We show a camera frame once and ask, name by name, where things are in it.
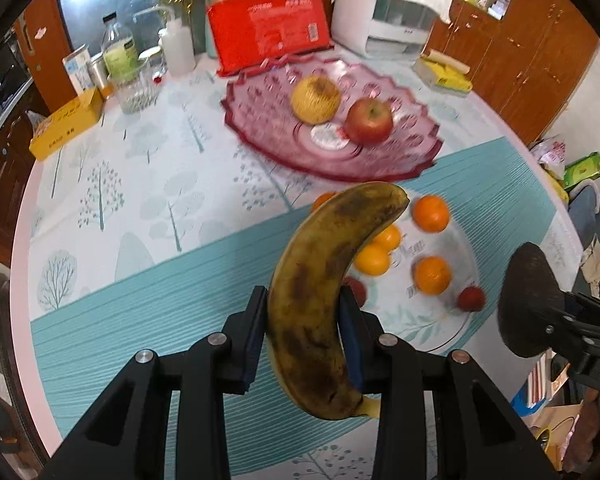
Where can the pink glass fruit bowl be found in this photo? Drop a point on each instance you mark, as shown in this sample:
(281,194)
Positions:
(258,108)

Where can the yellow flat box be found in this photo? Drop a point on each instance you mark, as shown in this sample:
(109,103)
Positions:
(67,122)

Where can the red snack package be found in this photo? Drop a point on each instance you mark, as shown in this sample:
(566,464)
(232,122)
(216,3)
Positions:
(249,32)

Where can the yellow speckled pear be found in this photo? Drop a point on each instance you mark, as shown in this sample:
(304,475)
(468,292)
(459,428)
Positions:
(315,100)

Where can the red apple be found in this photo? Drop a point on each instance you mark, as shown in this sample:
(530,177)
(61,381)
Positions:
(369,122)

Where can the white countertop appliance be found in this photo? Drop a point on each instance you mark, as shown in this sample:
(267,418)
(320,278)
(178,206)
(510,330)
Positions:
(381,28)

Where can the small white blue carton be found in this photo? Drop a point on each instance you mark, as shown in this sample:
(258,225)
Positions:
(76,66)

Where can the overripe spotted banana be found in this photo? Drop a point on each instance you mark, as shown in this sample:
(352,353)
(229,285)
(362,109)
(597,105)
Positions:
(303,341)

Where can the small kumquat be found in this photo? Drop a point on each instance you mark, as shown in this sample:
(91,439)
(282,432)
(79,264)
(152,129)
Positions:
(389,239)
(373,260)

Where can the small metal can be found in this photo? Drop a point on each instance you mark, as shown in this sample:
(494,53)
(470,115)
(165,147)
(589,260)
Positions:
(99,75)

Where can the wooden cabinet right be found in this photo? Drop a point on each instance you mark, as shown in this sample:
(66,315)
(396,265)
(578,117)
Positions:
(526,65)

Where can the dark avocado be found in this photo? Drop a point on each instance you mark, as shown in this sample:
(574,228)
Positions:
(530,301)

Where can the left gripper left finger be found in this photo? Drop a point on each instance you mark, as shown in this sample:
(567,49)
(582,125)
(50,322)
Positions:
(123,434)

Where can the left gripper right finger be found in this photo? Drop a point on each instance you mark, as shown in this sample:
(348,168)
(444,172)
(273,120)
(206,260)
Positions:
(477,433)

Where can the yellow tissue pack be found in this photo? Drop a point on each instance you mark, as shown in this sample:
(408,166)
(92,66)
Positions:
(440,71)

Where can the clear plastic bottle green label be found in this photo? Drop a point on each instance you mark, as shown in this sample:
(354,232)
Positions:
(118,49)

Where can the clear drinking glass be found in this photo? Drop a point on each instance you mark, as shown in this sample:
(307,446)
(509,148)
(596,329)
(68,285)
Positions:
(135,90)

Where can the red hawthorn fruit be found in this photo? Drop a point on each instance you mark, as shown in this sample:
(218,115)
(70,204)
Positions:
(358,288)
(471,299)

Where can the mandarin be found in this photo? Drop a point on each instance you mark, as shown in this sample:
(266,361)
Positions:
(431,214)
(432,275)
(322,199)

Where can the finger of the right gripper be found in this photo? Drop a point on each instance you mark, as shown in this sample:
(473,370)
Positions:
(573,338)
(581,306)

